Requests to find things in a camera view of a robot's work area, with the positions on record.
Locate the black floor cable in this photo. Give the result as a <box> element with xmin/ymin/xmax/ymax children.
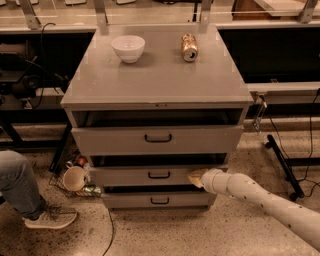
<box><xmin>101</xmin><ymin>208</ymin><xmax>115</xmax><ymax>256</ymax></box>

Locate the black cable on left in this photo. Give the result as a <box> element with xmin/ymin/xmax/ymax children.
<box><xmin>23</xmin><ymin>22</ymin><xmax>66</xmax><ymax>110</ymax></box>

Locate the grey bottom drawer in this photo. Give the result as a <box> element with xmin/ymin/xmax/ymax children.
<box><xmin>101</xmin><ymin>192</ymin><xmax>216</xmax><ymax>209</ymax></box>

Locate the gold soda can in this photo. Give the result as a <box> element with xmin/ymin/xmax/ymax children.
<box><xmin>181</xmin><ymin>33</ymin><xmax>198</xmax><ymax>62</ymax></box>

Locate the black cable on right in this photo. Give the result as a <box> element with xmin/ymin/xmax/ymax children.
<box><xmin>263</xmin><ymin>89</ymin><xmax>320</xmax><ymax>198</ymax></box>

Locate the grey drawer cabinet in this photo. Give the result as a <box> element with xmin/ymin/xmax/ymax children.
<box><xmin>61</xmin><ymin>24</ymin><xmax>252</xmax><ymax>194</ymax></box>

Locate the black wheeled stand base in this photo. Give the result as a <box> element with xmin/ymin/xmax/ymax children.
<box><xmin>265</xmin><ymin>135</ymin><xmax>320</xmax><ymax>201</ymax></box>

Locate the metal bracket clamp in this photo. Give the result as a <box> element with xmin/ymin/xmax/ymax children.
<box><xmin>253</xmin><ymin>94</ymin><xmax>268</xmax><ymax>133</ymax></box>

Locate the grey drawer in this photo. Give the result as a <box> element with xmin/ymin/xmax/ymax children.
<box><xmin>101</xmin><ymin>192</ymin><xmax>216</xmax><ymax>209</ymax></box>
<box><xmin>68</xmin><ymin>109</ymin><xmax>243</xmax><ymax>156</ymax></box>
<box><xmin>90</xmin><ymin>165</ymin><xmax>227</xmax><ymax>187</ymax></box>

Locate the white ceramic bowl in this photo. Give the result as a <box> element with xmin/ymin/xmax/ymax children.
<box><xmin>111</xmin><ymin>35</ymin><xmax>145</xmax><ymax>63</ymax></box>

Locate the grey top drawer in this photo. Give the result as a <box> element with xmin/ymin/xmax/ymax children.
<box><xmin>68</xmin><ymin>109</ymin><xmax>243</xmax><ymax>156</ymax></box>

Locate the person's leg in jeans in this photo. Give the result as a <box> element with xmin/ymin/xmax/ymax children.
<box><xmin>0</xmin><ymin>151</ymin><xmax>46</xmax><ymax>221</ymax></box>

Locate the white mug on floor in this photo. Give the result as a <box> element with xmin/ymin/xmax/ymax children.
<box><xmin>62</xmin><ymin>163</ymin><xmax>86</xmax><ymax>192</ymax></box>

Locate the wire basket on floor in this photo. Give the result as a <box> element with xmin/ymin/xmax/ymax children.
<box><xmin>49</xmin><ymin>152</ymin><xmax>101</xmax><ymax>197</ymax></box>

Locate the white sneaker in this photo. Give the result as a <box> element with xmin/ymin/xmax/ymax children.
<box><xmin>24</xmin><ymin>206</ymin><xmax>78</xmax><ymax>230</ymax></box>

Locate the green can on floor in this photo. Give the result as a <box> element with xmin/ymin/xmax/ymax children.
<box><xmin>82</xmin><ymin>185</ymin><xmax>101</xmax><ymax>197</ymax></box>

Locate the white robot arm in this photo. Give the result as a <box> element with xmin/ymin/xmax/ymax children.
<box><xmin>188</xmin><ymin>168</ymin><xmax>320</xmax><ymax>251</ymax></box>

